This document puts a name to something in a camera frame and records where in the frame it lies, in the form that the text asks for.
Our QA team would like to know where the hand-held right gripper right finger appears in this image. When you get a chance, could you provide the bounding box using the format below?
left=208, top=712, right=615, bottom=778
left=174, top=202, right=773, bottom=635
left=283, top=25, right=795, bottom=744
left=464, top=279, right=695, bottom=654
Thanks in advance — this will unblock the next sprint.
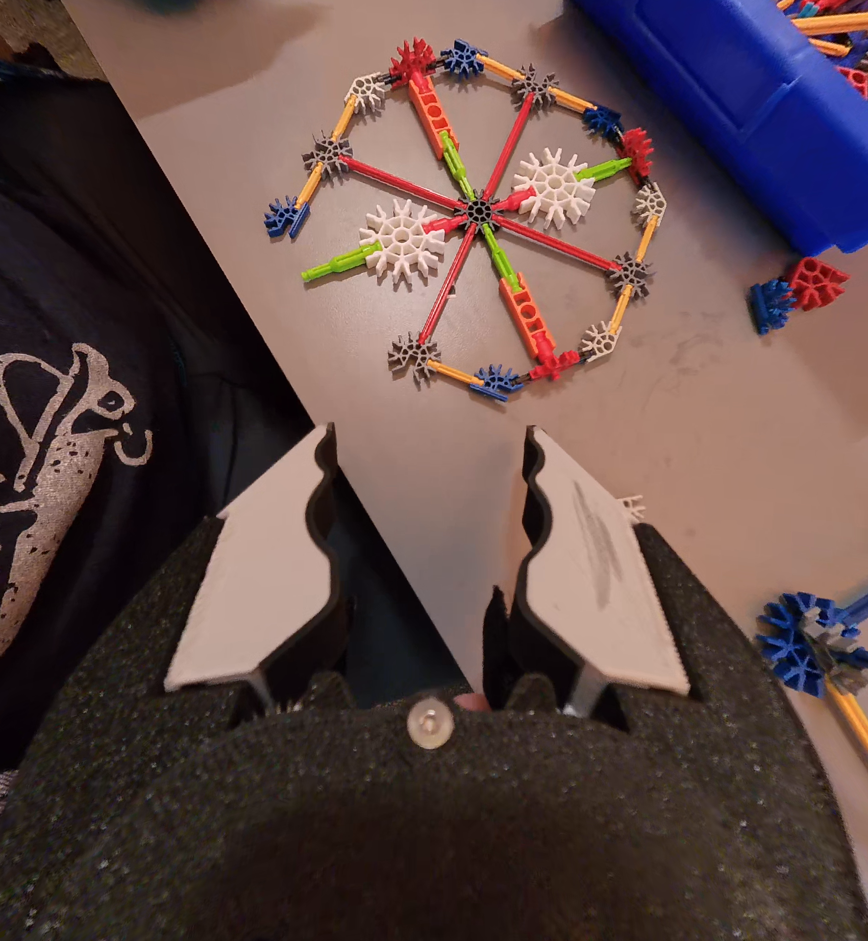
left=513, top=425, right=692, bottom=718

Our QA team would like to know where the pile of colourful construction pieces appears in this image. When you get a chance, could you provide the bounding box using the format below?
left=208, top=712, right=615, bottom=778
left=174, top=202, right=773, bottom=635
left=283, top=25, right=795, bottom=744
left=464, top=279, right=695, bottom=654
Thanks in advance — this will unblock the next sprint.
left=775, top=0, right=868, bottom=133

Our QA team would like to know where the red and blue connector piece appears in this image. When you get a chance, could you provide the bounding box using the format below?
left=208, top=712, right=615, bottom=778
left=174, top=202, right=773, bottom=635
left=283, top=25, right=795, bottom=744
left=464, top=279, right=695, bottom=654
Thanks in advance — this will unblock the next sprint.
left=748, top=257, right=851, bottom=336

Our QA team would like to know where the blue plastic bin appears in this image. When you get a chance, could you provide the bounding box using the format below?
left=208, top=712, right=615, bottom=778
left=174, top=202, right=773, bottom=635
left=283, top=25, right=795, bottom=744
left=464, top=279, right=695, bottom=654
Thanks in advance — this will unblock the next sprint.
left=570, top=0, right=868, bottom=254

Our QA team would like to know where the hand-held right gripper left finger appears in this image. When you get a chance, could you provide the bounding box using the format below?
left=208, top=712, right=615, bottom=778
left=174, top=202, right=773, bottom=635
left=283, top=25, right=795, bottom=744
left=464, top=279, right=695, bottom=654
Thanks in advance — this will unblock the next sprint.
left=163, top=422, right=350, bottom=714

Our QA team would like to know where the colourful toy wheel model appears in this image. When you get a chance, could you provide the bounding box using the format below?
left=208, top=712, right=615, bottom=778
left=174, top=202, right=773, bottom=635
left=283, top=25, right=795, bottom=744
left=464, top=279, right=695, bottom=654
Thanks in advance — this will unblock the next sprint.
left=263, top=37, right=670, bottom=404

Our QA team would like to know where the wheeled toy rod model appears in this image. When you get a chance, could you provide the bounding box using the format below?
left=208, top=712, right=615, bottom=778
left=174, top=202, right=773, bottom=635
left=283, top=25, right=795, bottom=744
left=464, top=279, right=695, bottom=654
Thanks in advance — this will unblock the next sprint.
left=756, top=525, right=868, bottom=813

